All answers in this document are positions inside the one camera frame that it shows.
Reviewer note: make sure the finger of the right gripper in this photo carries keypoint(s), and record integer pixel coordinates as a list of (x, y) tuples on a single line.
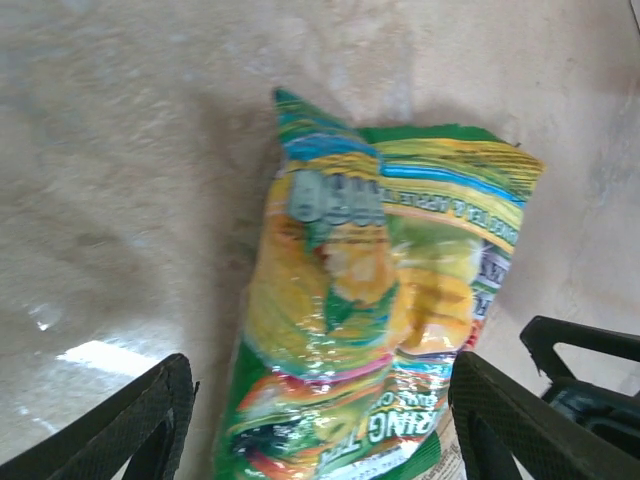
[(605, 410), (590, 335)]

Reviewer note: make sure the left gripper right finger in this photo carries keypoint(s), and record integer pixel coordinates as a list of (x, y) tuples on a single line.
[(500, 410)]

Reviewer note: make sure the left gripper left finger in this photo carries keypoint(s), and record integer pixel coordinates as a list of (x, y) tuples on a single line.
[(115, 425)]

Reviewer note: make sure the green yellow snack packet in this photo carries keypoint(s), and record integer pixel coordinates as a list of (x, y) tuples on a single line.
[(350, 300)]

